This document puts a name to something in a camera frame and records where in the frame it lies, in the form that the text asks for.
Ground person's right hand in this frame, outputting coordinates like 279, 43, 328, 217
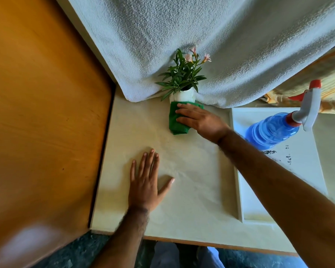
175, 103, 231, 144

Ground green cleaning cloth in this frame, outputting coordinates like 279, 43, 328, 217
169, 101, 205, 135

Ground white textured towel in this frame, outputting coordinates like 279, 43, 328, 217
66, 0, 335, 109

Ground blue spray bottle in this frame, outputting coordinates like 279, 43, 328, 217
245, 79, 322, 151

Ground person's left forearm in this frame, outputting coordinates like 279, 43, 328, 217
91, 206, 150, 268

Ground person's left hand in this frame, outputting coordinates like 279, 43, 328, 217
128, 149, 175, 212

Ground person's right forearm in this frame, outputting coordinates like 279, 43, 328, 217
217, 128, 335, 268

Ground person's legs in jeans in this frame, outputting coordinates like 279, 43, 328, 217
150, 241, 308, 268

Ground orange wooden cabinet panel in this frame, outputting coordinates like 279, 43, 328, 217
0, 0, 114, 268

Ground white plant pot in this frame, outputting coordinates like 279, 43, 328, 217
169, 87, 197, 104

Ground yellow striped cloth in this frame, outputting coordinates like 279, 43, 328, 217
260, 43, 335, 115

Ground white tray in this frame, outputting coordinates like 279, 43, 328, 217
229, 107, 329, 224

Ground green plant with pink flowers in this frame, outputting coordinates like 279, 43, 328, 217
155, 46, 212, 101

